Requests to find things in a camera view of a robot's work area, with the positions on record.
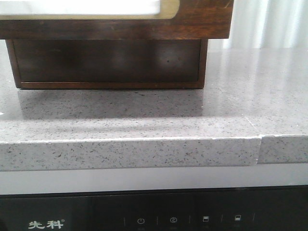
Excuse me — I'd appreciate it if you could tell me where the black appliance control panel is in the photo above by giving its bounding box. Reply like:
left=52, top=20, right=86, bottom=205
left=0, top=186, right=308, bottom=231

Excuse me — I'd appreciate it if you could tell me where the dark wooden drawer cabinet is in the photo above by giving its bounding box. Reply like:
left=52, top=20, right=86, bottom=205
left=5, top=38, right=209, bottom=90

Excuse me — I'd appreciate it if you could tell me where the wooden drawer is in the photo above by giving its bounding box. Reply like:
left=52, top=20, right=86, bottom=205
left=0, top=0, right=233, bottom=39
left=12, top=39, right=202, bottom=82

